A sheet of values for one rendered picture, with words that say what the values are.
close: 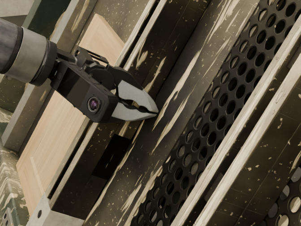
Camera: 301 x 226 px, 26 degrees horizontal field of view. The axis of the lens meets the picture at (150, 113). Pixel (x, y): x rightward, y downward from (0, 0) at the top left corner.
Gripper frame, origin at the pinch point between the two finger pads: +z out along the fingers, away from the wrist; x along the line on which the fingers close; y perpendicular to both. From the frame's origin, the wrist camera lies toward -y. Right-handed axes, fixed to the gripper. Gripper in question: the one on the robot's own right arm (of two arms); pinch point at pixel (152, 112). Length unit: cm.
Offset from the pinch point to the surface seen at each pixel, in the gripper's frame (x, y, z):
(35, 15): 10, 77, -3
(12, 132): 33, 53, -2
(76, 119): 15.4, 27.0, 0.5
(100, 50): 1.7, 32.7, 0.2
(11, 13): 92, 425, 75
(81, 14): 0, 53, 0
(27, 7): 83, 425, 84
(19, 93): 32, 77, 3
